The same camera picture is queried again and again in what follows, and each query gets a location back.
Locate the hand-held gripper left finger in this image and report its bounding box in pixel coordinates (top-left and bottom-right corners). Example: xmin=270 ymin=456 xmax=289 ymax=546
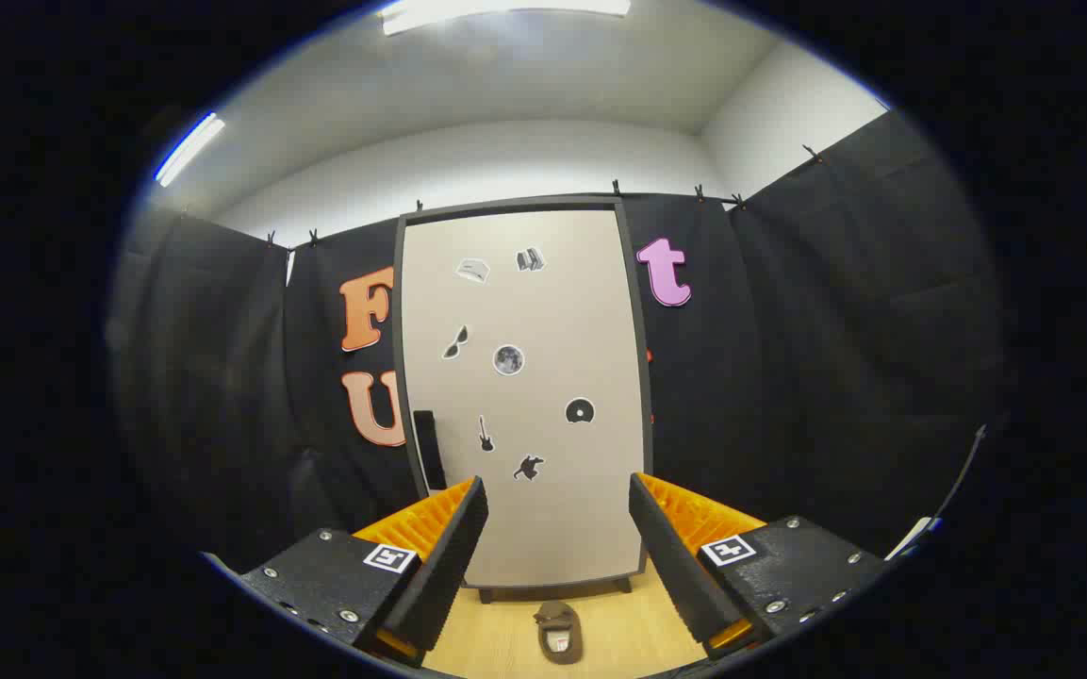
xmin=239 ymin=476 xmax=489 ymax=669

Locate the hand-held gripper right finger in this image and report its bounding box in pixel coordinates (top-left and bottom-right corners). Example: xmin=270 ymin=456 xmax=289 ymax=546
xmin=629 ymin=472 xmax=886 ymax=661

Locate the black door handle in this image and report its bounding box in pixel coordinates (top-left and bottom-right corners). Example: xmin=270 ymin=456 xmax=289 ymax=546
xmin=413 ymin=410 xmax=448 ymax=491

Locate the brown fluffy shoe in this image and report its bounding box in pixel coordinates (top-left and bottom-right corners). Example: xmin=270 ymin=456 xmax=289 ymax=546
xmin=534 ymin=601 xmax=585 ymax=665

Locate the beige shoe cabinet door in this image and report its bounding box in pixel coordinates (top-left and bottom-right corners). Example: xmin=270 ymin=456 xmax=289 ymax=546
xmin=402 ymin=209 xmax=648 ymax=588

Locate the dark grey shoe cabinet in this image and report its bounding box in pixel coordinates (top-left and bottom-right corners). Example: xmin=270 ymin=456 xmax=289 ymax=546
xmin=394 ymin=196 xmax=654 ymax=604

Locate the black backdrop cloth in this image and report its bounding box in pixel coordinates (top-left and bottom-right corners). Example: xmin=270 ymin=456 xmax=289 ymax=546
xmin=109 ymin=111 xmax=1006 ymax=576

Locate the long ceiling light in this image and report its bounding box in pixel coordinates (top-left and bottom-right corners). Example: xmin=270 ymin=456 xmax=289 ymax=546
xmin=381 ymin=0 xmax=632 ymax=37
xmin=155 ymin=113 xmax=226 ymax=187

